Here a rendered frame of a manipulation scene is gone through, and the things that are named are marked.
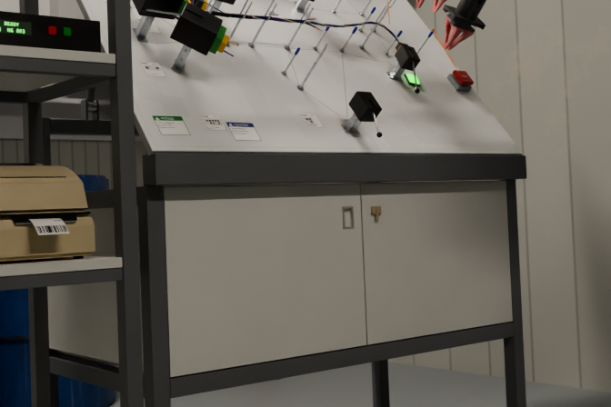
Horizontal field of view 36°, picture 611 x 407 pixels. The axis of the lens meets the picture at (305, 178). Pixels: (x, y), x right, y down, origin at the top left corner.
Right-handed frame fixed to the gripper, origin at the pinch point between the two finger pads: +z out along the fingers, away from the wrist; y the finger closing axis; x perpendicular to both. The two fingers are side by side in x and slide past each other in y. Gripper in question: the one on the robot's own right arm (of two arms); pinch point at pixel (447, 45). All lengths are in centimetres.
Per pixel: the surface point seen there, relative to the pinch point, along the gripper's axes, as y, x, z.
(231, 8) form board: 48, -26, 16
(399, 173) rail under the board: 10.7, 21.9, 27.4
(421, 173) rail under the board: 3.2, 20.1, 27.0
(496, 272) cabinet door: -32, 27, 49
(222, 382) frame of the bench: 54, 58, 66
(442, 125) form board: -9.6, 2.7, 21.2
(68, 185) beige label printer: 93, 36, 37
